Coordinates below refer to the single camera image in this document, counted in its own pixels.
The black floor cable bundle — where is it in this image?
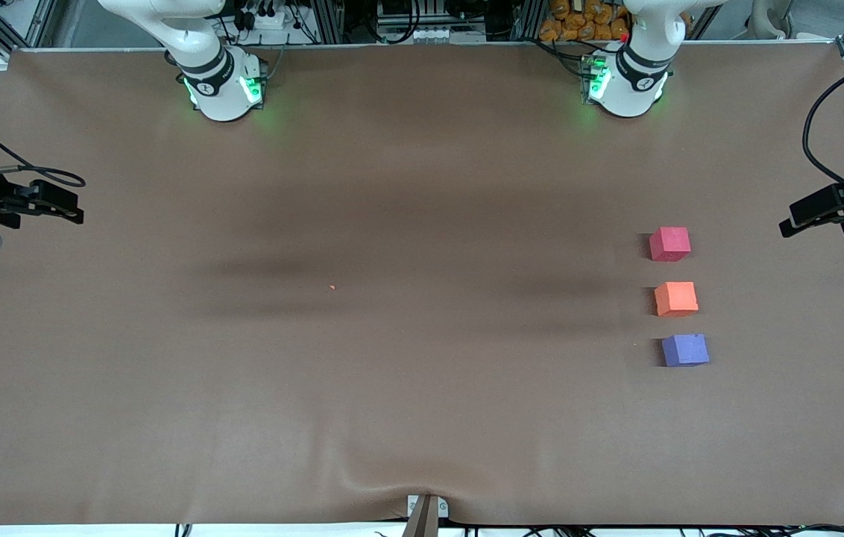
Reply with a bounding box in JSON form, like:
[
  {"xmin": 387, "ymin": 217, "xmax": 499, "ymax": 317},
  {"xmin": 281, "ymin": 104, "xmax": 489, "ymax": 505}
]
[{"xmin": 459, "ymin": 524, "xmax": 844, "ymax": 537}]

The beige curved pipe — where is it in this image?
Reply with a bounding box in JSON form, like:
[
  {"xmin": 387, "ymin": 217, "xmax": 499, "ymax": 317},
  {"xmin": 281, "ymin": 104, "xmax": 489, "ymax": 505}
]
[{"xmin": 746, "ymin": 0, "xmax": 794, "ymax": 40}]

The red foam cube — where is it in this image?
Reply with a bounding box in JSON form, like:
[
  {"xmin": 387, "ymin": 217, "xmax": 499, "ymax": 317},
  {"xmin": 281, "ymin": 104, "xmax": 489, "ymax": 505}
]
[{"xmin": 649, "ymin": 227, "xmax": 691, "ymax": 263}]

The purple foam cube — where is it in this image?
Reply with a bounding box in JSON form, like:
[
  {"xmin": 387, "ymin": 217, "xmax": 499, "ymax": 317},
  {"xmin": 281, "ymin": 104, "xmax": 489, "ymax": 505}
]
[{"xmin": 662, "ymin": 333, "xmax": 710, "ymax": 368}]

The white power strip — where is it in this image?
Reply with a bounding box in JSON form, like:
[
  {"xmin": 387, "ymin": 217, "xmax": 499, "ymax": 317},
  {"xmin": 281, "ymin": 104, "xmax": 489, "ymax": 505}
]
[{"xmin": 237, "ymin": 4, "xmax": 287, "ymax": 32}]

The orange foam cube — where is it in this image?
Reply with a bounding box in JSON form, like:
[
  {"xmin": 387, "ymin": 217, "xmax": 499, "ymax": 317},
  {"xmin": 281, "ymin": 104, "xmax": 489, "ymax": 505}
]
[{"xmin": 654, "ymin": 281, "xmax": 699, "ymax": 318}]

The brown table cover mat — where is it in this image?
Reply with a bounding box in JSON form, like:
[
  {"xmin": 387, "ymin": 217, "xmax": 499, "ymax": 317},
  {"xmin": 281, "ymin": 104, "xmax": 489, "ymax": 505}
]
[{"xmin": 0, "ymin": 41, "xmax": 844, "ymax": 527}]

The white connector block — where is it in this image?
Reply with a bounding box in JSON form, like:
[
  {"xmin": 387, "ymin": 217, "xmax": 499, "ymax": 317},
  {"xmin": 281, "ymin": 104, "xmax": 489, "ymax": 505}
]
[{"xmin": 383, "ymin": 25, "xmax": 487, "ymax": 43}]

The pile of orange packets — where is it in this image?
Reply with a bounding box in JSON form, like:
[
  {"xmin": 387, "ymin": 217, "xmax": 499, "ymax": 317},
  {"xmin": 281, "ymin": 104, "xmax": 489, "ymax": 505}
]
[{"xmin": 538, "ymin": 0, "xmax": 630, "ymax": 43}]

